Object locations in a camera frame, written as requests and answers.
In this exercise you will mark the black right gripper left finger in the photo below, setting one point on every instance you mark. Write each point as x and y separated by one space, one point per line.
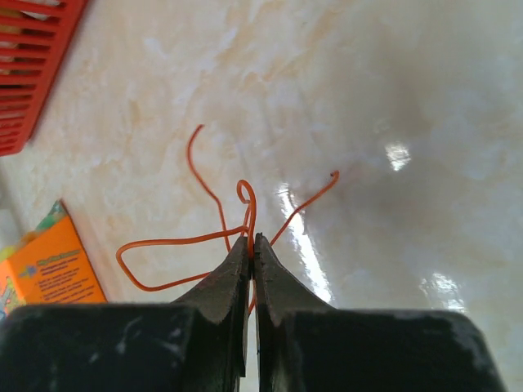
195 343

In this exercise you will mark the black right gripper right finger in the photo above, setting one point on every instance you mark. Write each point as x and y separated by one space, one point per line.
305 344

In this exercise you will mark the orange yellow sponge pack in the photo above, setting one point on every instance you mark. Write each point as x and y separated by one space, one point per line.
48 265

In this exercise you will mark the red plastic basket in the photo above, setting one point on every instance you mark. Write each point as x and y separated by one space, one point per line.
35 38

